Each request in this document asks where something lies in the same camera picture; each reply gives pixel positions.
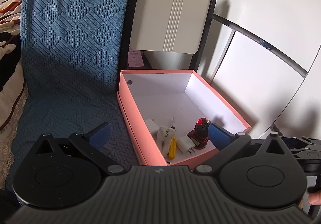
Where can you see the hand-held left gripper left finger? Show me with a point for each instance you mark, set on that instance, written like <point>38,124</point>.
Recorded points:
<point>100,136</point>

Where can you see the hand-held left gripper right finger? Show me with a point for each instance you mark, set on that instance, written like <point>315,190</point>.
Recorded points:
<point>219,136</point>

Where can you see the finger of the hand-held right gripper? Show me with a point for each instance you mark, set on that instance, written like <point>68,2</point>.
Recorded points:
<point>301,141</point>
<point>308,154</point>

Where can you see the red and black toy figure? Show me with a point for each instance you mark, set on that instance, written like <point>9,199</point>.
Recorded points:
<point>199,135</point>

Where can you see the white charger adapter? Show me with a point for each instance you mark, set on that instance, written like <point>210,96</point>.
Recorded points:
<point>153,127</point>
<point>184,145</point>

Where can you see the white plush toy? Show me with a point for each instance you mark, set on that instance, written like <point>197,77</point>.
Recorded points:
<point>165,138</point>

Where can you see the pink cardboard box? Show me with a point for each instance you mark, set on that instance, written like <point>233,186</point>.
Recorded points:
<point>160,93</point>

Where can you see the person's right hand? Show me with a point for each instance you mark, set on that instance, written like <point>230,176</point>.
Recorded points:
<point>315,198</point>

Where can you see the white board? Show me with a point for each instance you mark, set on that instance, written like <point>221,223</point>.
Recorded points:
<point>255,83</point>

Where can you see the pink leaflet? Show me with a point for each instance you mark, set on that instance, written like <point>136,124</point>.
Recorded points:
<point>135,58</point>

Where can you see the blue textured blanket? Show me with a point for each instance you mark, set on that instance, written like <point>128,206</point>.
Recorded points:
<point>70,51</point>

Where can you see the beige lace cloth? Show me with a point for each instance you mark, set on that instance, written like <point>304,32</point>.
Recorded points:
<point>11,118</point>

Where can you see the black curved tube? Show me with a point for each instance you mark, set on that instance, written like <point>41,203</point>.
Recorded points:
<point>263,44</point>

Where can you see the printed blanket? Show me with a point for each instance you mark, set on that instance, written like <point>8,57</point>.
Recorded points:
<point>8,38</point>

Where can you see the white plastic cabinet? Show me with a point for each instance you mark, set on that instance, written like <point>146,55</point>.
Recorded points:
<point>170,10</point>

